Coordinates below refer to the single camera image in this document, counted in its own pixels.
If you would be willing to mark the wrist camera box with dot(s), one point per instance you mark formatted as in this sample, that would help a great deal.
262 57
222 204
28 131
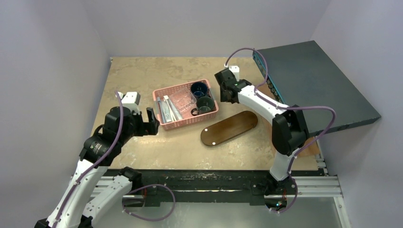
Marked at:
235 70
130 100

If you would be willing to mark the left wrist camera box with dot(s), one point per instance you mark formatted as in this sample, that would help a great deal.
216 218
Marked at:
130 100

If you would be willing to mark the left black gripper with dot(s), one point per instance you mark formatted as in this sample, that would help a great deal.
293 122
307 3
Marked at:
150 128

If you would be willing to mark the blue enamel mug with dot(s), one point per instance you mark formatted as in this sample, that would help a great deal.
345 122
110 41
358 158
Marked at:
199 89

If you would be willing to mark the clear plastic holder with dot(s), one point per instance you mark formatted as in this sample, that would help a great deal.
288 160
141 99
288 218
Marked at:
183 100

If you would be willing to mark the black aluminium base frame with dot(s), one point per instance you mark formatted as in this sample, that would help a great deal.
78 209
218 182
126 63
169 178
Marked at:
229 186

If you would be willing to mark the wooden board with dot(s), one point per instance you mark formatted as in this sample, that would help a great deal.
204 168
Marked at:
313 149

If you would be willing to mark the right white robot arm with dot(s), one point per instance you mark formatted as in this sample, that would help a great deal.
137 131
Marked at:
289 128

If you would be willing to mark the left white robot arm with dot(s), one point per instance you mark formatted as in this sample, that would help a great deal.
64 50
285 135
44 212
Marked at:
76 209

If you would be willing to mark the pink plastic basket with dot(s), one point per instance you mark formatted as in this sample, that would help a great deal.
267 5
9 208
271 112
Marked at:
188 119

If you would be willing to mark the dark network switch box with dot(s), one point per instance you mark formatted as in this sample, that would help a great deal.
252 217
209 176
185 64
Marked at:
303 74

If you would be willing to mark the dark green enamel mug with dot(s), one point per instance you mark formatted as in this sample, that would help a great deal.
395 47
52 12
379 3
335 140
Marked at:
203 105

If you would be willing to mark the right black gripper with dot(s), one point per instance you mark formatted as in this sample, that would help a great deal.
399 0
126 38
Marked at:
227 94

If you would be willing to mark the oval wooden tray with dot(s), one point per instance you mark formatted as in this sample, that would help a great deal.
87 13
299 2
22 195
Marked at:
228 128

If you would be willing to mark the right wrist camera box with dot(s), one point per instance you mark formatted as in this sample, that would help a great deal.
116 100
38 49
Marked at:
235 70

